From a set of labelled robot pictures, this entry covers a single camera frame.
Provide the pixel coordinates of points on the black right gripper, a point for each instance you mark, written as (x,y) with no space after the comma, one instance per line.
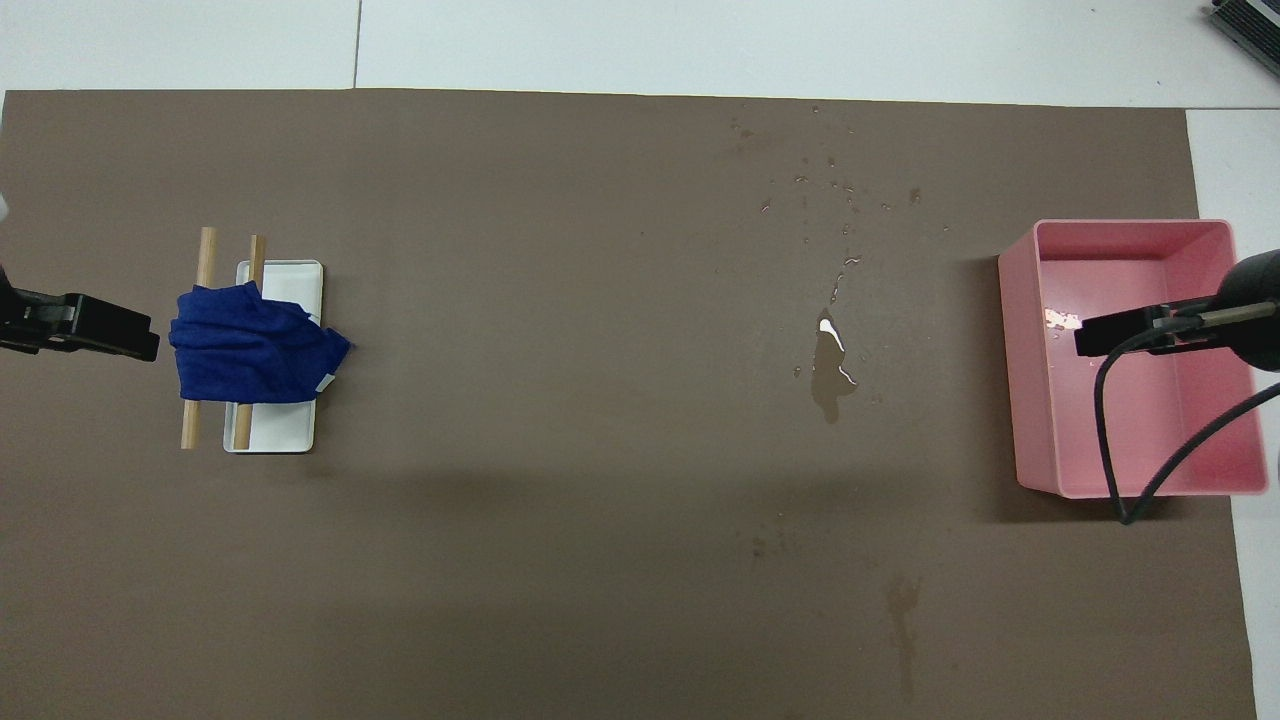
(1250,285)

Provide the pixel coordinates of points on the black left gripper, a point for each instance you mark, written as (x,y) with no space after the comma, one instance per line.
(30,320)

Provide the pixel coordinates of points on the blue towel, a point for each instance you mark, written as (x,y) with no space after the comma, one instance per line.
(250,345)

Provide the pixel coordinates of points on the white towel rack base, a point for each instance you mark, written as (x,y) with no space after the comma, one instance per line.
(290,285)

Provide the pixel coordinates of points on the water puddle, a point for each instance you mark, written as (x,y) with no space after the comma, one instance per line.
(828,375)

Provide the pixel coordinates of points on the pink plastic bin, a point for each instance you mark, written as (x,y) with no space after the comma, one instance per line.
(1150,400)

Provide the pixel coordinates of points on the wooden rack rod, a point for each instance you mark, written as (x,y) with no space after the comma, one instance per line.
(207,255)
(257,260)

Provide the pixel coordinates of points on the grey ribbed device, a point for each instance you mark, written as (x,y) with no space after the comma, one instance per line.
(1250,20)

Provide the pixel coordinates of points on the brown table mat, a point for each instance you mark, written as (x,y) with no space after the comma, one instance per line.
(600,500)

